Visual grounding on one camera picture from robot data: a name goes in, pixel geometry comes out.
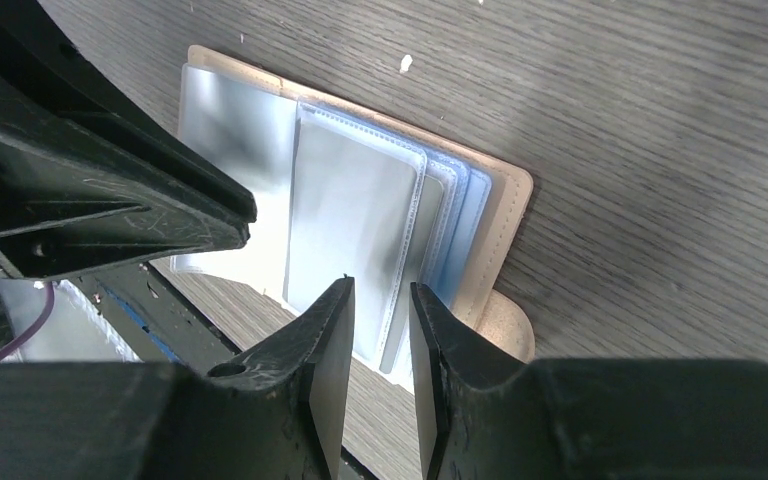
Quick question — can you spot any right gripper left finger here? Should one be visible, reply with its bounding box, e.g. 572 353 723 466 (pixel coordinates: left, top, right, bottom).
0 277 354 479

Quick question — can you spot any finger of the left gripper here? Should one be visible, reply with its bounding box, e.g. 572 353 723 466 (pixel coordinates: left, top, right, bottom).
0 1 257 279

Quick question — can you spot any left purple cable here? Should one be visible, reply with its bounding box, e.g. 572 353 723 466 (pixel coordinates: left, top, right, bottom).
0 281 57 366

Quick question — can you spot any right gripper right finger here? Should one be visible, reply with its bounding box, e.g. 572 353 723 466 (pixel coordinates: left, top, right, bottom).
410 283 768 479

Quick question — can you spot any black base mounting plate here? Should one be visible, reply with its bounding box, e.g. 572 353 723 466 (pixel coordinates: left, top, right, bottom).
70 263 241 374

